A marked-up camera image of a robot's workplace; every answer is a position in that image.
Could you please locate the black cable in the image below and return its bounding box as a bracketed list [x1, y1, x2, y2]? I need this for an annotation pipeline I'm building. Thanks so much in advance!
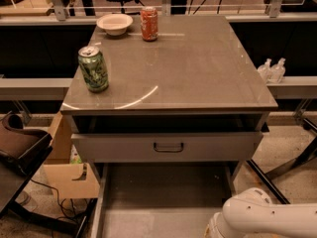
[30, 178, 87, 238]

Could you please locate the clear sanitizer bottle left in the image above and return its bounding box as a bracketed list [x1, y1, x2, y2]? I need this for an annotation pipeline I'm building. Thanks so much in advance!
[258, 59, 271, 82]

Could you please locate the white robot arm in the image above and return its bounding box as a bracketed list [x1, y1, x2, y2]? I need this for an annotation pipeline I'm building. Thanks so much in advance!
[204, 187, 317, 238]

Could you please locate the grey top drawer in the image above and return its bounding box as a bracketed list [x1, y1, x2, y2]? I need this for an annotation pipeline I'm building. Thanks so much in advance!
[71, 132, 263, 163]

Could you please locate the orange soda can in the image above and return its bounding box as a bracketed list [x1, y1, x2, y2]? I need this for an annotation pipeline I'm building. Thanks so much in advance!
[141, 7, 159, 42]

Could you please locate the grey drawer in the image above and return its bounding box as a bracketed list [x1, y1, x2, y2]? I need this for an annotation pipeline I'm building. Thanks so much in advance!
[71, 132, 263, 163]
[90, 163, 232, 238]

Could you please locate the black side table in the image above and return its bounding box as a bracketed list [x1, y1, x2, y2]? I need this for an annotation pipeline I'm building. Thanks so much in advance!
[0, 134, 97, 238]

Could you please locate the white bowl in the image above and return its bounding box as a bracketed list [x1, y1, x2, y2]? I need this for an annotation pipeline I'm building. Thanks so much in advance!
[96, 14, 133, 36]

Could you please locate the brown bag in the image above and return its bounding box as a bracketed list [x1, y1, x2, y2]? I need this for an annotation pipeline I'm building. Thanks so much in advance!
[0, 113, 46, 159]

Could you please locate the grey drawer cabinet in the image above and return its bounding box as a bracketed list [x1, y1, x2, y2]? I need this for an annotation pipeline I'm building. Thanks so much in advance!
[60, 15, 277, 176]

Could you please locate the black metal stand leg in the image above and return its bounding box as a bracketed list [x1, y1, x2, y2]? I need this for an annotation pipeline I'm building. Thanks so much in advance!
[248, 119, 317, 204]

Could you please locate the green soda can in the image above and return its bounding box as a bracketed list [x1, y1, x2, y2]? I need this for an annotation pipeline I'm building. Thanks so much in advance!
[78, 46, 109, 92]

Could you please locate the cardboard box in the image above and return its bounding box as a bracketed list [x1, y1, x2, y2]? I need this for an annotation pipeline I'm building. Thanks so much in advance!
[44, 112, 100, 199]

